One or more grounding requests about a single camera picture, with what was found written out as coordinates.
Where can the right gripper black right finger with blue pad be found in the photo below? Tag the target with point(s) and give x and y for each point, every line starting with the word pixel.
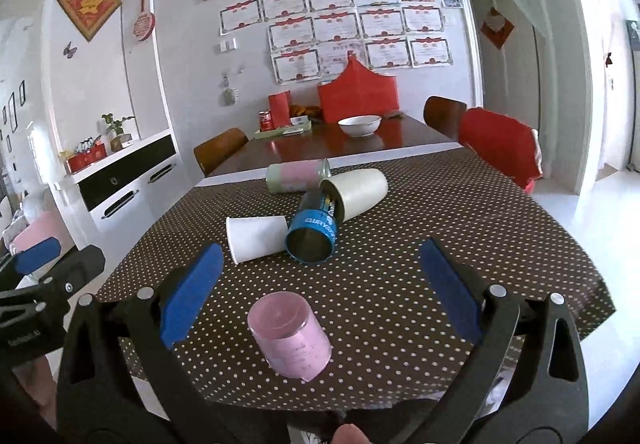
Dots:
pixel 523 382

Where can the pink plastic cup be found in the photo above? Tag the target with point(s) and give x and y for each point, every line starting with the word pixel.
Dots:
pixel 289 335

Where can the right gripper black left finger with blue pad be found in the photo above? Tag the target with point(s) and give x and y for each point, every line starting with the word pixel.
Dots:
pixel 120 382

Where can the white ceramic bowl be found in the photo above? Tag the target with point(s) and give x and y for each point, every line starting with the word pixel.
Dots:
pixel 360 126

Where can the brown wooden chair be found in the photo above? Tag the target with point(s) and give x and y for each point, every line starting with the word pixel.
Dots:
pixel 218 149
pixel 444 115

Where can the brown wooden chair left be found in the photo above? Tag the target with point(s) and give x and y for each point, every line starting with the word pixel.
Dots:
pixel 218 149

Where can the red soda can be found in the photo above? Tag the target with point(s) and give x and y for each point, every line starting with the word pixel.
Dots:
pixel 265 121

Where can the operator fingertip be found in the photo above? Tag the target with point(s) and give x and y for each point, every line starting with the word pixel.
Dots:
pixel 349 434

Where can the green pink cup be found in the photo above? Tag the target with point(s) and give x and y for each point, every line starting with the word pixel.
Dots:
pixel 297 176

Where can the red box on sideboard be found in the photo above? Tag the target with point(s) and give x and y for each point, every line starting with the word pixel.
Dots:
pixel 83 159

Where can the green tray with items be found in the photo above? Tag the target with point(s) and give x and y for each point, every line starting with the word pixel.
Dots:
pixel 290 130

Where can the red diamond door decoration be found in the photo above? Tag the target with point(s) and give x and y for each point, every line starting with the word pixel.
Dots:
pixel 496 27

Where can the red gold diamond wall hanging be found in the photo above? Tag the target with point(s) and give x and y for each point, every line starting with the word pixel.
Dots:
pixel 89 15

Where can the white black sideboard cabinet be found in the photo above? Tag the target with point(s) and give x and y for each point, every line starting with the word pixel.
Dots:
pixel 112 203

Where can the red gift bag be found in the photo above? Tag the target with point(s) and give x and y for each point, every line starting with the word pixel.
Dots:
pixel 279 107

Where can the cream paper cup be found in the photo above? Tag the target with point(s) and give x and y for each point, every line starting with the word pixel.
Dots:
pixel 355 192

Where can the red round wall ornament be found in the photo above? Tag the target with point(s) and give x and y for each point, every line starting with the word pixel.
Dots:
pixel 144 24

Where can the red covered chair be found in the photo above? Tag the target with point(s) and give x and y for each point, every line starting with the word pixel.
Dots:
pixel 508 145

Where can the brown polka dot tablecloth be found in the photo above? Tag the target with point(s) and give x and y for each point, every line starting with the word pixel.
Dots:
pixel 391 339

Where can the potted green plant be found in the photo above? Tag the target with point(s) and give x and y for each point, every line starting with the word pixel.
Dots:
pixel 116 127

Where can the white paper cup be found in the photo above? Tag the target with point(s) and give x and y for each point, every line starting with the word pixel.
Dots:
pixel 250 238

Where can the brown wooden chair right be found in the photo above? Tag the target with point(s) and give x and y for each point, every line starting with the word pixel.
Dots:
pixel 444 115

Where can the blue black cup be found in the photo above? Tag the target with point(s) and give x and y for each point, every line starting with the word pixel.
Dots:
pixel 312 234

